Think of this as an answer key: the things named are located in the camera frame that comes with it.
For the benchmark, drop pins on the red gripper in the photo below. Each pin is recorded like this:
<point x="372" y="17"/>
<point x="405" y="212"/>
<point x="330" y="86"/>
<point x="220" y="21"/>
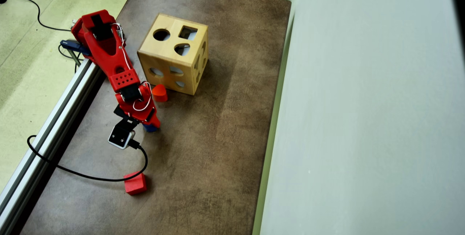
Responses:
<point x="153" y="119"/>

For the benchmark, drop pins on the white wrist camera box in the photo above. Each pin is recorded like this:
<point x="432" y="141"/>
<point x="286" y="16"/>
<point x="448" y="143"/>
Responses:
<point x="120" y="137"/>

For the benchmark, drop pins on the orange teardrop block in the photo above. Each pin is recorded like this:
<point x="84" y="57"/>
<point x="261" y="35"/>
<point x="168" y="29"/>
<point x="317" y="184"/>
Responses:
<point x="160" y="93"/>

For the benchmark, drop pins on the aluminium extrusion rail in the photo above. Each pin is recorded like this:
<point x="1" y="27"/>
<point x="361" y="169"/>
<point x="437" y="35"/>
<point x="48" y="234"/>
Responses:
<point x="43" y="144"/>

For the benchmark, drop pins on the blue cylinder block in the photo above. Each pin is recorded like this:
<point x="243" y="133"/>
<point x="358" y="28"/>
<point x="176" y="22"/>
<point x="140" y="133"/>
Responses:
<point x="149" y="129"/>

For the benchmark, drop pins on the wooden shape sorter box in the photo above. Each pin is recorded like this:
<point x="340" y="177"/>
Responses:
<point x="154" y="48"/>

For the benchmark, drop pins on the red robot arm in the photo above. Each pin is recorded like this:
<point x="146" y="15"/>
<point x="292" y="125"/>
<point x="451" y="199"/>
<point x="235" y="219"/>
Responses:
<point x="105" y="49"/>

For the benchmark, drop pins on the blue clamp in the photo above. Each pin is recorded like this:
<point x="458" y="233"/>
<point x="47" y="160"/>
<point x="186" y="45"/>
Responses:
<point x="74" y="45"/>

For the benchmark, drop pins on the red cube block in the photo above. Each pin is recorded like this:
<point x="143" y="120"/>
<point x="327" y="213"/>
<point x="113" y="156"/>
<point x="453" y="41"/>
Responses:
<point x="136" y="185"/>

